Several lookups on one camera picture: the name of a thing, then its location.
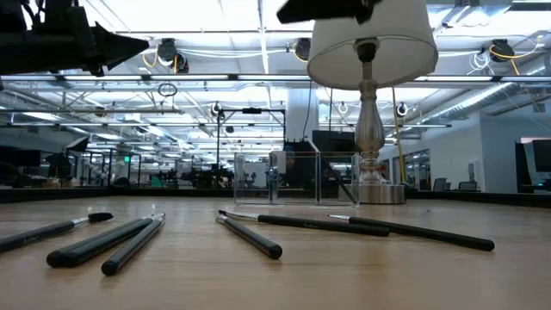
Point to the black aluminium table frame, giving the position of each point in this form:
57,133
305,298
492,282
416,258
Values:
86,194

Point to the grey office chair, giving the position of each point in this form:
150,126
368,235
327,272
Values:
440,185
468,186

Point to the black metal stand frame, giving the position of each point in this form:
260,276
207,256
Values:
251,110

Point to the fluffy-head black makeup brush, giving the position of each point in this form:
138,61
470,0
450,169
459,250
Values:
39,234

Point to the black computer monitor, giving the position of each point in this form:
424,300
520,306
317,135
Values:
543,155

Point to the black box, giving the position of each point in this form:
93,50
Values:
340,140

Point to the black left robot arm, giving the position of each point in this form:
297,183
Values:
8,13

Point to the white shade silver table lamp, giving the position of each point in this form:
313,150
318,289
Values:
387,51

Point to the clear acrylic brush organizer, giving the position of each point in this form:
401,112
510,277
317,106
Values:
297,189

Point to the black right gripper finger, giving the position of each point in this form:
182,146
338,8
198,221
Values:
323,9

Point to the black partition panel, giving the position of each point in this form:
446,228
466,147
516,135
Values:
523,168

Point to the thick black makeup brush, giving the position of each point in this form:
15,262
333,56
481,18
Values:
94,245

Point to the thin black makeup brush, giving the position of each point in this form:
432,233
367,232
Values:
422,233
340,182
254,240
133,246
323,224

